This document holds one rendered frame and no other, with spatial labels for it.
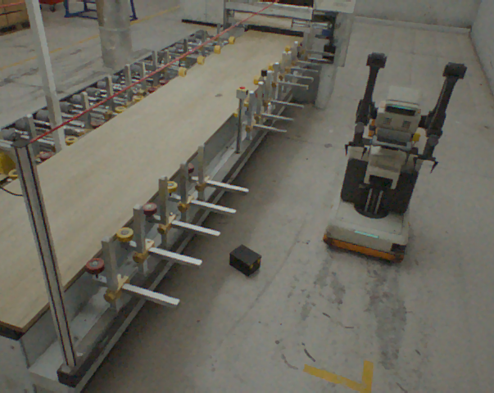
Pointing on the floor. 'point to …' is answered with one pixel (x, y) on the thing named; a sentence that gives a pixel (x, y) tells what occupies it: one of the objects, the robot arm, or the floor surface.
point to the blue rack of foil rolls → (92, 10)
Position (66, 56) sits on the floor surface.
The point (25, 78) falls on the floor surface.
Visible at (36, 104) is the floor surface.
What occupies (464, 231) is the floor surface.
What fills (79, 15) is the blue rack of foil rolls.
